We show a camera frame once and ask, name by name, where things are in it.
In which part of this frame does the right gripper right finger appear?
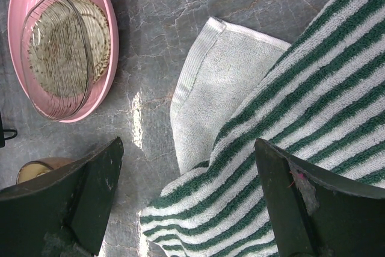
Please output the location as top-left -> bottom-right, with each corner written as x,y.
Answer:
254,138 -> 384,256

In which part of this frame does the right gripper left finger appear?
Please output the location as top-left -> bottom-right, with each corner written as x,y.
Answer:
1,137 -> 124,256

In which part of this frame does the beige patterned cup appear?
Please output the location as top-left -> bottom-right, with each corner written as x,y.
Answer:
16,157 -> 73,184

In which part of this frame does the speckled beige plate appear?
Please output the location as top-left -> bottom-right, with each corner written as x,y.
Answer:
28,0 -> 111,98

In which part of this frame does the pink plate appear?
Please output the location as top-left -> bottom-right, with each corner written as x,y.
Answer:
7,0 -> 119,123

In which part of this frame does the green striped towel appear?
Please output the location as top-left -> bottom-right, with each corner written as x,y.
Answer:
140,0 -> 384,256

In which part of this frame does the white folded cloth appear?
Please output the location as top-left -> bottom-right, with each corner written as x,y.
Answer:
170,17 -> 290,174

